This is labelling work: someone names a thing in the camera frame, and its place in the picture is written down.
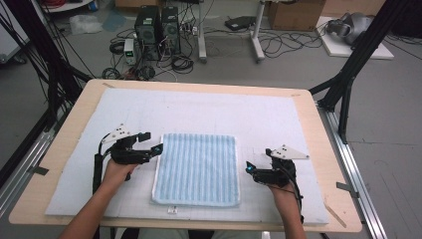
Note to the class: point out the slim black computer tower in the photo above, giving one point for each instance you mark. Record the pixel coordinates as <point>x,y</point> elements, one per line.
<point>170,30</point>

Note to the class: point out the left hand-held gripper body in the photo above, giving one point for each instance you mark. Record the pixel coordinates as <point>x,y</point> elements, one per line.
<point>129,156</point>

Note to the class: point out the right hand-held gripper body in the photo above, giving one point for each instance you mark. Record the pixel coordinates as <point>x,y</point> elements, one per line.
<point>280,176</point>

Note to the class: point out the flat black device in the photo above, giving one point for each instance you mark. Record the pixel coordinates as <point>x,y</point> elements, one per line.
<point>239,23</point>

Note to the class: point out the person's right hand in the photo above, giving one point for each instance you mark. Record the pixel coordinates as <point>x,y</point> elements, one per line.
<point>285,195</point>

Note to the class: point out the black tape piece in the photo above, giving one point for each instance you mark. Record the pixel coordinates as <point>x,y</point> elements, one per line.
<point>346,188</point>
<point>40,170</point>

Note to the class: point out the clear plastic bag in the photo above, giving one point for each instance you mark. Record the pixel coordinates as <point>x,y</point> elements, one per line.
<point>84,24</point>

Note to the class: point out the grey helmet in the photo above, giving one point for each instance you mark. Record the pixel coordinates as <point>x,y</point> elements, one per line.
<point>355,26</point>

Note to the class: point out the brown cardboard box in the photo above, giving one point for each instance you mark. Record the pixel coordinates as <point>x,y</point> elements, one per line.
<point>295,15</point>

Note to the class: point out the black metal frame stand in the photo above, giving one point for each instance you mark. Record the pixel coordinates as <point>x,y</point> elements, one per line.
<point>53,66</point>
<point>358,56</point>

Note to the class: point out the white round table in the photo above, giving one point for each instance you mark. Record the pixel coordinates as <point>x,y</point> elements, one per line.
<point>71,5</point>

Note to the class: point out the large black computer tower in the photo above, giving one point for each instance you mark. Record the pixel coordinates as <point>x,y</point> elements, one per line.
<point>147,33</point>

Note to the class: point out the white desk leg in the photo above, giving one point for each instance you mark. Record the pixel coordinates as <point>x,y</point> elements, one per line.
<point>201,33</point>
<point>257,33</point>

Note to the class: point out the aluminium rail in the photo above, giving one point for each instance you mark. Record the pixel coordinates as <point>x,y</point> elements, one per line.
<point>360,186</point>
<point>23,172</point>

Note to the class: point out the white power supply unit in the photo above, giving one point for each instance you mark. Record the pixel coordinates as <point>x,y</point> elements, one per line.
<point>129,49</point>

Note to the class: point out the white cabinet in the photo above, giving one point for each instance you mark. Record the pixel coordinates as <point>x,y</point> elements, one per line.
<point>10,40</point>

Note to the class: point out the thin wooden stick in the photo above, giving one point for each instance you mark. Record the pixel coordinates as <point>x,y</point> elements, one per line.
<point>335,215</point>

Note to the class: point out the person's left hand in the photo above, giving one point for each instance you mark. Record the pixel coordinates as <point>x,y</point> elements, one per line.
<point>116,174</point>

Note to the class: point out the light blue striped towel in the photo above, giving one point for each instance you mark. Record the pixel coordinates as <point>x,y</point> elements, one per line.
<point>199,169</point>

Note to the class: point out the white floor board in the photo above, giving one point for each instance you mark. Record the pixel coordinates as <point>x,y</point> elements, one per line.
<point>338,49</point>

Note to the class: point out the white grid mat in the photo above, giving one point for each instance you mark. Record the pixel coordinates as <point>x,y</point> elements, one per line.
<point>199,109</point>

